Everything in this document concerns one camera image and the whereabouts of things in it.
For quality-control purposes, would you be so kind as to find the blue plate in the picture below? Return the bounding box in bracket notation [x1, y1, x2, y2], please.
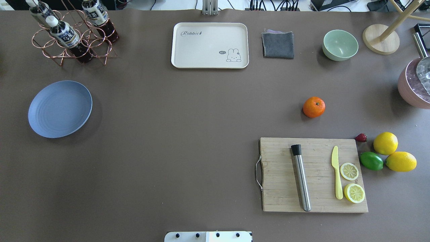
[28, 81, 93, 138]

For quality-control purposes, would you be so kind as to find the cream rabbit tray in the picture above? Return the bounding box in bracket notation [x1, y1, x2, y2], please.
[171, 23, 249, 69]

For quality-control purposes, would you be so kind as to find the steel muddler black tip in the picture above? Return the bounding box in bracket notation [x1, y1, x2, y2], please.
[291, 144, 311, 212]

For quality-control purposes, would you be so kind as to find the wooden cutting board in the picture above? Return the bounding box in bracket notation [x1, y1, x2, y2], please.
[259, 137, 368, 213]

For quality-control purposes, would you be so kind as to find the grey folded cloth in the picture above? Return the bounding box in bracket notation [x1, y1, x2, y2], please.
[261, 29, 295, 59]

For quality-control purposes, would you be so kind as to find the orange mandarin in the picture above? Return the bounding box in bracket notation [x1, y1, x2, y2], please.
[302, 96, 326, 118]

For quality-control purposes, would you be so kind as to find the yellow plastic knife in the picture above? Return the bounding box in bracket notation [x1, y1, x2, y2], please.
[331, 146, 343, 200]

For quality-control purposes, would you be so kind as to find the lemon half upper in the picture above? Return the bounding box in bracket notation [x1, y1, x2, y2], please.
[339, 162, 359, 181]

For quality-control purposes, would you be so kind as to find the lemon half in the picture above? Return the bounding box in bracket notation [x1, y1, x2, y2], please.
[344, 183, 365, 203]
[339, 162, 359, 181]

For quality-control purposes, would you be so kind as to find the mint green bowl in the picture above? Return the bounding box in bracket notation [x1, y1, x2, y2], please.
[322, 30, 359, 61]

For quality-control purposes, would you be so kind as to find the red strawberry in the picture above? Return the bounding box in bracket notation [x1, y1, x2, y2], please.
[354, 133, 367, 143]

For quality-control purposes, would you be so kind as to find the lemon half lower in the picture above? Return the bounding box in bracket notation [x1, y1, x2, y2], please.
[344, 183, 365, 203]

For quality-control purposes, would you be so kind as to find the tea bottle right back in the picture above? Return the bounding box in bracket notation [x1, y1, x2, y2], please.
[82, 0, 119, 43]

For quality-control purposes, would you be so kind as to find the tea bottle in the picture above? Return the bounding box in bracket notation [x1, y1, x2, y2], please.
[26, 0, 59, 27]
[82, 0, 119, 43]
[45, 15, 93, 63]

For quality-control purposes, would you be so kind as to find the green lime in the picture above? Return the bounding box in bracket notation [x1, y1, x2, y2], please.
[359, 152, 384, 171]

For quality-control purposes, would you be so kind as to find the yellow lemon near strawberry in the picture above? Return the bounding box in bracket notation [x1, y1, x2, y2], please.
[373, 132, 399, 155]

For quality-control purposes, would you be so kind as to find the tea bottle front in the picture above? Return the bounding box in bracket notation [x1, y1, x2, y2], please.
[45, 15, 93, 63]

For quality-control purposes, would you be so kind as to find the wooden stand round base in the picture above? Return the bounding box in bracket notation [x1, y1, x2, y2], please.
[362, 0, 430, 55]

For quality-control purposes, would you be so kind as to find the yellow lemon outer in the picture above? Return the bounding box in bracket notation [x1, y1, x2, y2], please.
[386, 152, 417, 172]

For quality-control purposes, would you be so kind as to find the pink bowl with ice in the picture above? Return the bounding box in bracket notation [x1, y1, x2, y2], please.
[397, 58, 430, 109]

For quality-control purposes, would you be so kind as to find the tea bottle left back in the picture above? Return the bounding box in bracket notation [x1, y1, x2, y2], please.
[26, 0, 59, 27]

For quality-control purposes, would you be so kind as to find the metal ice scoop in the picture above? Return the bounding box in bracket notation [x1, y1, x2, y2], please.
[413, 32, 430, 94]

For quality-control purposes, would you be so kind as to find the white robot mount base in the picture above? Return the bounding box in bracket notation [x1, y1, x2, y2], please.
[164, 231, 253, 242]

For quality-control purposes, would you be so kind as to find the copper wire bottle rack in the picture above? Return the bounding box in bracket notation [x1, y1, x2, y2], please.
[31, 0, 117, 66]

